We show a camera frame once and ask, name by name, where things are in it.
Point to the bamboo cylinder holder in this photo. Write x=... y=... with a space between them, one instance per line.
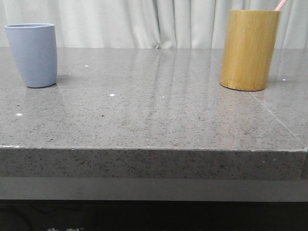
x=248 y=51

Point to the white curtain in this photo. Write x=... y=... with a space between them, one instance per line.
x=180 y=24

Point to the blue plastic cup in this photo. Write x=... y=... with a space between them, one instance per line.
x=35 y=53

